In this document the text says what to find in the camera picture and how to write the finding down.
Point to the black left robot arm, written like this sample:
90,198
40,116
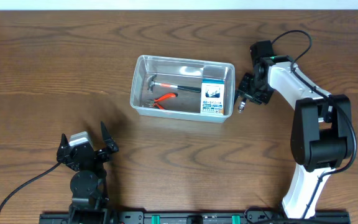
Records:
88,185

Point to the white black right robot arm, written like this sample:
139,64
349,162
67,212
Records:
323,141

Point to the clear plastic container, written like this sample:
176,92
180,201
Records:
180,71

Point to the small black orange hammer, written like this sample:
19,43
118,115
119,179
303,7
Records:
151,83

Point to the red handled pliers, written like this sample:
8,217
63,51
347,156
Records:
155,103

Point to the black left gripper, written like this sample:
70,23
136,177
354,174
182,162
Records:
86,152

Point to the blue white cardboard box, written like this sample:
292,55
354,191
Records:
212,97

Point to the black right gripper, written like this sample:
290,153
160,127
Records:
248,90

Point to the silver ratchet wrench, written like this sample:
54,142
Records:
242,105

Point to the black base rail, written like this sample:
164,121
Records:
249,216

